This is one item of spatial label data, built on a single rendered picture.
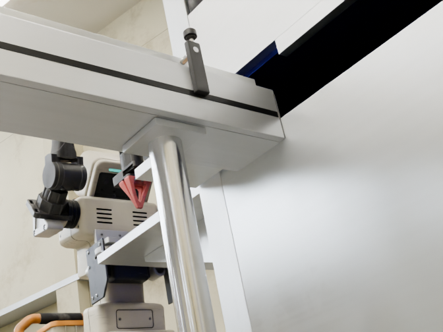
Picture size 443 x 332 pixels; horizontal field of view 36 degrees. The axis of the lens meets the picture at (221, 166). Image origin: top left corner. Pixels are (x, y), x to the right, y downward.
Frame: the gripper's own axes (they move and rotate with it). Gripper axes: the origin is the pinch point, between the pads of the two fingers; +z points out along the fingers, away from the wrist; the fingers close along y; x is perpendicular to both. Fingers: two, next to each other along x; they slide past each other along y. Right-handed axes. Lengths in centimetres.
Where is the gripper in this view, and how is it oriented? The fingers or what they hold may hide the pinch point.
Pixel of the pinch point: (138, 205)
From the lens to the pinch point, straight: 165.0
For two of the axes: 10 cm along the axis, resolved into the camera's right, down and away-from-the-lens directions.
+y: 6.1, -4.5, -6.6
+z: 1.9, 8.9, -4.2
